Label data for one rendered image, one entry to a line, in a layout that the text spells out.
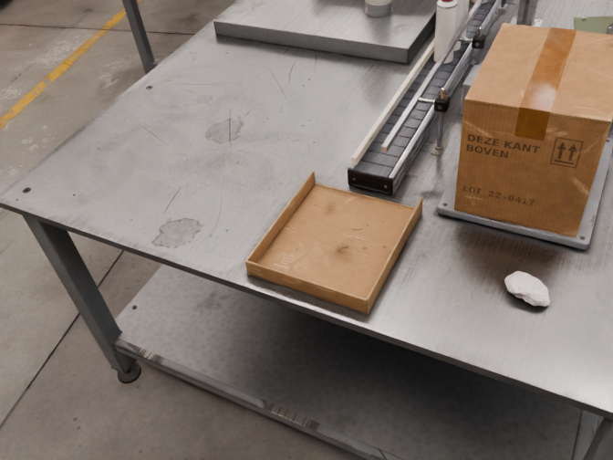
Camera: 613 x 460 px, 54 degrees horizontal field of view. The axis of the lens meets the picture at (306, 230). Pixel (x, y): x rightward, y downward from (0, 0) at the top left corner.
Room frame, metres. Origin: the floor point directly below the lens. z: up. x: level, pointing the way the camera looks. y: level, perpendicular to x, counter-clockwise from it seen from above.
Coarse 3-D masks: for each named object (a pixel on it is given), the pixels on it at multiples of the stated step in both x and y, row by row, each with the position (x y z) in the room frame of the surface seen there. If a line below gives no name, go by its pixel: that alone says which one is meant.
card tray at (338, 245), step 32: (320, 192) 1.03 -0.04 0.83; (352, 192) 1.01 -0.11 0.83; (288, 224) 0.94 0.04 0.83; (320, 224) 0.92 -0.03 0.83; (352, 224) 0.91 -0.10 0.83; (384, 224) 0.90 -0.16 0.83; (256, 256) 0.84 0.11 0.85; (288, 256) 0.84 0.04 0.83; (320, 256) 0.83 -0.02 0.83; (352, 256) 0.81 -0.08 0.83; (384, 256) 0.80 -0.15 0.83; (320, 288) 0.72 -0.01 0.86; (352, 288) 0.73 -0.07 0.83
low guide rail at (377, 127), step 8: (432, 40) 1.49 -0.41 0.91; (432, 48) 1.46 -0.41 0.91; (424, 56) 1.42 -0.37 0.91; (416, 64) 1.38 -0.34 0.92; (424, 64) 1.41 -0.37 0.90; (416, 72) 1.35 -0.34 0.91; (408, 80) 1.31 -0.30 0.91; (400, 88) 1.28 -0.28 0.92; (408, 88) 1.30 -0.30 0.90; (400, 96) 1.26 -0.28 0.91; (392, 104) 1.21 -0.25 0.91; (384, 112) 1.18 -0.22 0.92; (384, 120) 1.17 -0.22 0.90; (376, 128) 1.13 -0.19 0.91; (368, 136) 1.10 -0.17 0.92; (360, 144) 1.07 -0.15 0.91; (368, 144) 1.08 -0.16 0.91; (360, 152) 1.05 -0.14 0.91; (352, 160) 1.03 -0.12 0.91
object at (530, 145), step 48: (528, 48) 1.03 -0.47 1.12; (576, 48) 1.00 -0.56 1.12; (480, 96) 0.89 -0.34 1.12; (528, 96) 0.87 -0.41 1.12; (576, 96) 0.85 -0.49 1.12; (480, 144) 0.87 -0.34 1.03; (528, 144) 0.83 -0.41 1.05; (576, 144) 0.79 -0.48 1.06; (480, 192) 0.87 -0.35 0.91; (528, 192) 0.82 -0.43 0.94; (576, 192) 0.78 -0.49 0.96
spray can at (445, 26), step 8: (440, 0) 1.45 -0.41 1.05; (448, 0) 1.43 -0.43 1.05; (440, 8) 1.43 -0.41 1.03; (448, 8) 1.42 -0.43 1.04; (456, 8) 1.43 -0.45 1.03; (440, 16) 1.43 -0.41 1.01; (448, 16) 1.42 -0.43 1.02; (440, 24) 1.43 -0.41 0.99; (448, 24) 1.42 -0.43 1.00; (440, 32) 1.42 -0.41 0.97; (448, 32) 1.42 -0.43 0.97; (440, 40) 1.42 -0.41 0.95; (448, 40) 1.42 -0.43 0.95; (440, 48) 1.42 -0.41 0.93; (440, 56) 1.42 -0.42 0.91; (448, 56) 1.42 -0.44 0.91; (448, 64) 1.42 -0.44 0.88
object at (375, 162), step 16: (480, 16) 1.66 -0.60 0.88; (464, 48) 1.49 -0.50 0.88; (432, 64) 1.43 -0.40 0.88; (416, 80) 1.36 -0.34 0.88; (432, 80) 1.35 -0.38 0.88; (432, 96) 1.28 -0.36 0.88; (400, 112) 1.23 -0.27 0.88; (416, 112) 1.22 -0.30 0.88; (384, 128) 1.17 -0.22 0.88; (416, 128) 1.15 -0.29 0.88; (400, 144) 1.10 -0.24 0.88; (368, 160) 1.06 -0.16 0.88; (384, 160) 1.05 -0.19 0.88; (384, 176) 0.99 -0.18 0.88
